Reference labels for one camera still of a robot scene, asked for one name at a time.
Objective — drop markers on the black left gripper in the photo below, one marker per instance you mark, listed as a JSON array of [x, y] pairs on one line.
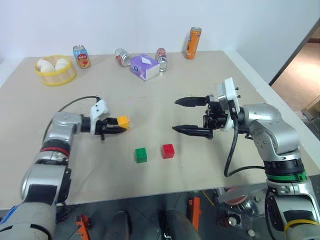
[[101, 127]]

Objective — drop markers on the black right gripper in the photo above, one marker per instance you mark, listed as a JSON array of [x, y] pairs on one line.
[[215, 117]]

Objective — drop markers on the yellow toy cube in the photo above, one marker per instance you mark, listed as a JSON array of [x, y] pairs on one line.
[[123, 120]]

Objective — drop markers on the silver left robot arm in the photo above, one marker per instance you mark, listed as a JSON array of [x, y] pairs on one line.
[[60, 126]]

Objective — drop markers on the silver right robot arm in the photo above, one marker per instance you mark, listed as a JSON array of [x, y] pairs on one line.
[[275, 125]]

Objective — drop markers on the green toy cube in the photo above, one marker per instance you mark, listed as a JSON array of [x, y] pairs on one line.
[[140, 155]]

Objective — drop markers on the red toy cube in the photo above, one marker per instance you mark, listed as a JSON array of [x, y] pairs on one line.
[[168, 151]]

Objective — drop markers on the purple tissue pack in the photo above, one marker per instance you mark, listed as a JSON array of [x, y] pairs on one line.
[[143, 66]]

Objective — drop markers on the silver and red drink can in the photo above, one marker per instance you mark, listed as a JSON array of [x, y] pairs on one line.
[[123, 57]]

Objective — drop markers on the tall orange soda can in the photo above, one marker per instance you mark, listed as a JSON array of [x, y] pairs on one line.
[[193, 42]]

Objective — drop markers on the yellow bamboo steamer basket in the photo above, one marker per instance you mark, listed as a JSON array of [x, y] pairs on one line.
[[58, 76]]

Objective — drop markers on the red and blue drink can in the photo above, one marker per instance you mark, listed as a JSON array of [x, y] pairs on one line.
[[82, 57]]

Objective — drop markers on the white steamed bun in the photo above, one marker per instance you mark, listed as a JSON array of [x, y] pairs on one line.
[[61, 63], [45, 66]]

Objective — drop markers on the pink round disc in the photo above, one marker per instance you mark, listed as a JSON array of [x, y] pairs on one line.
[[233, 196]]

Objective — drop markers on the orange clamp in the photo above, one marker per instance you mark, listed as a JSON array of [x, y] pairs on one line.
[[82, 226], [195, 212]]

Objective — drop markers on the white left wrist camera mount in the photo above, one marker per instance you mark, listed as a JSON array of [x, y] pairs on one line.
[[99, 108]]

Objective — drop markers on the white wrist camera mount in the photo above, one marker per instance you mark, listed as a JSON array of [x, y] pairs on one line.
[[99, 108], [230, 91]]

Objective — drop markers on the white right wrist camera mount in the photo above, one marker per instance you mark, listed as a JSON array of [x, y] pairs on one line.
[[230, 91]]

